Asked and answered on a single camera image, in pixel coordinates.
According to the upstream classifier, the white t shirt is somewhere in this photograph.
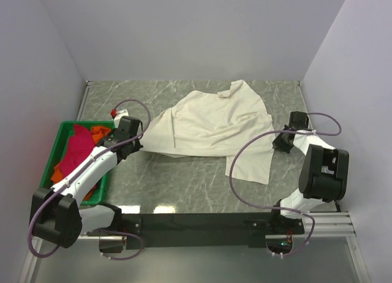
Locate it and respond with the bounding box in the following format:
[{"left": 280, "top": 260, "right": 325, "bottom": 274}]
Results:
[{"left": 141, "top": 80, "right": 274, "bottom": 184}]

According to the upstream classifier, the magenta t shirt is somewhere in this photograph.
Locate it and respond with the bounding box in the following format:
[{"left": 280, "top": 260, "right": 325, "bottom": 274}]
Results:
[{"left": 58, "top": 124, "right": 95, "bottom": 178}]

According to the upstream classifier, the black base beam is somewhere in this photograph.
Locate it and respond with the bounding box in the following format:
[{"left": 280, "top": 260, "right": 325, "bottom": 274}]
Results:
[{"left": 114, "top": 211, "right": 304, "bottom": 248}]

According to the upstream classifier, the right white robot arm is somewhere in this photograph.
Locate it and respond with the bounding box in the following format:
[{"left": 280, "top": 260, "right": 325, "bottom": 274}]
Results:
[{"left": 269, "top": 111, "right": 349, "bottom": 233}]

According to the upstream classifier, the aluminium frame rail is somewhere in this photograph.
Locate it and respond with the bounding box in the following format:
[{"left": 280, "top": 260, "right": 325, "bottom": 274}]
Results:
[{"left": 19, "top": 213, "right": 369, "bottom": 282}]

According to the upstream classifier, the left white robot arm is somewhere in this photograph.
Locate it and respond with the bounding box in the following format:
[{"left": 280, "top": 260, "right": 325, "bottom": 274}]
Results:
[{"left": 28, "top": 116, "right": 143, "bottom": 248}]

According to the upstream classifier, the green plastic bin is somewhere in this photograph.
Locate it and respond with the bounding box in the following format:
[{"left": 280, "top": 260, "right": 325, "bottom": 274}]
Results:
[{"left": 40, "top": 121, "right": 115, "bottom": 189}]

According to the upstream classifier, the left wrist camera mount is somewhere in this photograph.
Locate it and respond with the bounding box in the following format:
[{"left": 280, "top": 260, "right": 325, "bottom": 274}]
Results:
[{"left": 110, "top": 109, "right": 129, "bottom": 128}]

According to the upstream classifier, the orange t shirt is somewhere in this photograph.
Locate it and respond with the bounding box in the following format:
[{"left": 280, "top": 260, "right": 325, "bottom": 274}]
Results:
[{"left": 51, "top": 126, "right": 111, "bottom": 184}]

